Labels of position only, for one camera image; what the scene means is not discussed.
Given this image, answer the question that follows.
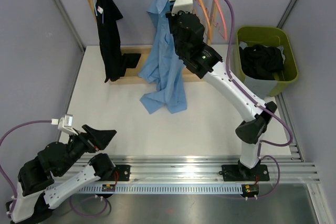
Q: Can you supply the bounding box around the grey shirt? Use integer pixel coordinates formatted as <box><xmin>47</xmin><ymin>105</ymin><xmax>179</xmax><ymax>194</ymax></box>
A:
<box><xmin>239</xmin><ymin>41</ymin><xmax>286</xmax><ymax>99</ymax></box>

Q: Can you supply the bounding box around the wooden clothes rack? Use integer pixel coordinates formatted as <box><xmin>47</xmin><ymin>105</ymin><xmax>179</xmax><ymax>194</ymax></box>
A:
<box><xmin>87</xmin><ymin>0</ymin><xmax>212</xmax><ymax>84</ymax></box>

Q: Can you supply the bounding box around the light blue shirt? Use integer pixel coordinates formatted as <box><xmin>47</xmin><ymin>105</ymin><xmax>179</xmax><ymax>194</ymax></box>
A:
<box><xmin>138</xmin><ymin>0</ymin><xmax>187</xmax><ymax>114</ymax></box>

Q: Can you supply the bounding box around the white slotted cable duct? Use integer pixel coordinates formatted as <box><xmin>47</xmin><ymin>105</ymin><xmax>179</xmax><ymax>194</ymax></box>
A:
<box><xmin>77</xmin><ymin>183</ymin><xmax>243</xmax><ymax>195</ymax></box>

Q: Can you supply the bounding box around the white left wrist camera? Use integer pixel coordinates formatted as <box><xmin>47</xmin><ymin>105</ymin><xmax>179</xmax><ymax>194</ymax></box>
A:
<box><xmin>51</xmin><ymin>114</ymin><xmax>78</xmax><ymax>135</ymax></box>

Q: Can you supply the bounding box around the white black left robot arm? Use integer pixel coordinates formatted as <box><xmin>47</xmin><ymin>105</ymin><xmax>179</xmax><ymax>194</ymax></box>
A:
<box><xmin>6</xmin><ymin>124</ymin><xmax>117</xmax><ymax>223</ymax></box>

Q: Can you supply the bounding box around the aluminium rail frame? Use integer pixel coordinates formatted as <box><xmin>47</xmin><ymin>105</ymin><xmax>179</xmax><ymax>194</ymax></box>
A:
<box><xmin>54</xmin><ymin>0</ymin><xmax>335</xmax><ymax>223</ymax></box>

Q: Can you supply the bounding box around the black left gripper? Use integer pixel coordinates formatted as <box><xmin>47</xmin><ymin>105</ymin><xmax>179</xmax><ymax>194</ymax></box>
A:
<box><xmin>57</xmin><ymin>124</ymin><xmax>117</xmax><ymax>176</ymax></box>

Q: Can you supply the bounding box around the pink wavy hanger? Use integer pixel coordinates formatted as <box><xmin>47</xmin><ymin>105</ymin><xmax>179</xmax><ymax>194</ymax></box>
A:
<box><xmin>207</xmin><ymin>0</ymin><xmax>228</xmax><ymax>41</ymax></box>

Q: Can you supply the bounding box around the black long-sleeve shirt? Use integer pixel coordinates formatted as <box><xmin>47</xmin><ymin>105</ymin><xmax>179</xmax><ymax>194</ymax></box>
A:
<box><xmin>239</xmin><ymin>42</ymin><xmax>284</xmax><ymax>80</ymax></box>

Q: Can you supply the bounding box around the black t-shirt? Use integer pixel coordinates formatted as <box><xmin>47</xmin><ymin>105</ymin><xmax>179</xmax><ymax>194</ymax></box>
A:
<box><xmin>97</xmin><ymin>0</ymin><xmax>141</xmax><ymax>83</ymax></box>

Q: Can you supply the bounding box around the orange wooden hanger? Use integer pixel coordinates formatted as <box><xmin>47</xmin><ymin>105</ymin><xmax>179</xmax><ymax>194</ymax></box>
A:
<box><xmin>197</xmin><ymin>0</ymin><xmax>212</xmax><ymax>44</ymax></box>

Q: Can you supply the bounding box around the green plastic basket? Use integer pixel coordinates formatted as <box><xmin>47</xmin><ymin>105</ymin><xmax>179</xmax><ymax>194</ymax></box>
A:
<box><xmin>233</xmin><ymin>26</ymin><xmax>299</xmax><ymax>97</ymax></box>

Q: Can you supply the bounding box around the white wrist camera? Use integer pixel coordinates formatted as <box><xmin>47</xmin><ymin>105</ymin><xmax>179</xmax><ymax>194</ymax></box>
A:
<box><xmin>169</xmin><ymin>0</ymin><xmax>193</xmax><ymax>16</ymax></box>
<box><xmin>51</xmin><ymin>114</ymin><xmax>78</xmax><ymax>135</ymax></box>

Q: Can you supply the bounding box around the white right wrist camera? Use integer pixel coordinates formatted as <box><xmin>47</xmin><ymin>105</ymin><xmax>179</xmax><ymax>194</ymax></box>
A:
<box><xmin>169</xmin><ymin>0</ymin><xmax>193</xmax><ymax>16</ymax></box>

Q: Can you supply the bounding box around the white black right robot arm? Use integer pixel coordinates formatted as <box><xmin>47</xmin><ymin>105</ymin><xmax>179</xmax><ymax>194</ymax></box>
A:
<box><xmin>165</xmin><ymin>11</ymin><xmax>277</xmax><ymax>180</ymax></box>

